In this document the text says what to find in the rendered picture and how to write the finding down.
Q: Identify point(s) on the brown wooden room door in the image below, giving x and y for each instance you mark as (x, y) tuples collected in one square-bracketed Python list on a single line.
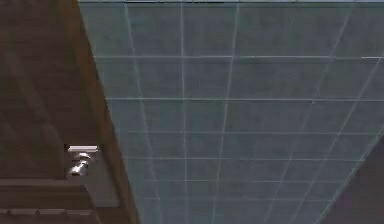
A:
[(40, 83)]

